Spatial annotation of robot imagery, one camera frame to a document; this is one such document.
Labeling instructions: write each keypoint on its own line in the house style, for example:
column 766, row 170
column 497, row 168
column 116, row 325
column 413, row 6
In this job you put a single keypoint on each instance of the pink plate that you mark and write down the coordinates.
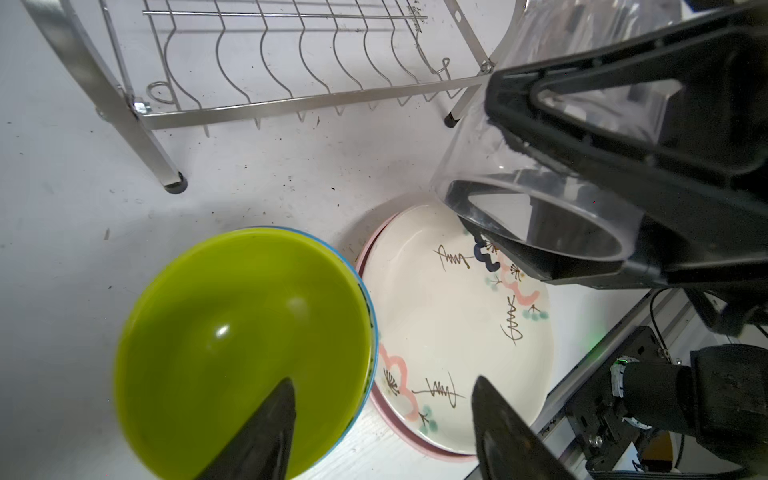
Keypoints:
column 376, row 397

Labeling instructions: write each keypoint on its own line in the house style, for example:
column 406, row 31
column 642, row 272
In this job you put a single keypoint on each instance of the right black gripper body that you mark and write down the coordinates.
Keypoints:
column 713, row 149

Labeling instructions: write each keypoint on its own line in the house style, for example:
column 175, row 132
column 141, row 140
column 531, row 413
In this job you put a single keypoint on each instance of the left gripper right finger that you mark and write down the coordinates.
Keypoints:
column 506, row 447

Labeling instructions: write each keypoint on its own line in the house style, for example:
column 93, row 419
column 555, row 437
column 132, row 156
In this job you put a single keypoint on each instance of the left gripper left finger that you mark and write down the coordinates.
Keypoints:
column 261, row 449

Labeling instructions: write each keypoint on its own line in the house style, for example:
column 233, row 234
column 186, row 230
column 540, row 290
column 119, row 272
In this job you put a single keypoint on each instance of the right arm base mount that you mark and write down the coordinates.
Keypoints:
column 597, row 416

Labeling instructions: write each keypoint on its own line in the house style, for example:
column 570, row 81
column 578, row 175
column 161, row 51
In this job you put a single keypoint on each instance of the lime green bowl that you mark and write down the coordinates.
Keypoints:
column 185, row 376

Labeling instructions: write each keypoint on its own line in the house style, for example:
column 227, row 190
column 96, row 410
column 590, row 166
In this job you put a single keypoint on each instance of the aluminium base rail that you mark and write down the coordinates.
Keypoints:
column 625, row 391

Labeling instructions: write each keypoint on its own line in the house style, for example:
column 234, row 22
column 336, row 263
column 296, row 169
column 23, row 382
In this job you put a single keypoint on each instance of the white painted ceramic plate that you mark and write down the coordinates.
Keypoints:
column 452, row 308

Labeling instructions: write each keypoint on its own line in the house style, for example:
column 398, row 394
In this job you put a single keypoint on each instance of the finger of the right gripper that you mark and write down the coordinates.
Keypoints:
column 562, row 247
column 622, row 165

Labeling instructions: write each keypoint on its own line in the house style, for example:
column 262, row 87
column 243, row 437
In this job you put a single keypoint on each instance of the clear glass tumbler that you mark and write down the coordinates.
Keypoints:
column 483, row 154

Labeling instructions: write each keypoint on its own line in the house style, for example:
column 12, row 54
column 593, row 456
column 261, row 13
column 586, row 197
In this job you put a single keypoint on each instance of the steel two-tier dish rack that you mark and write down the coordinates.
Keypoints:
column 162, row 65

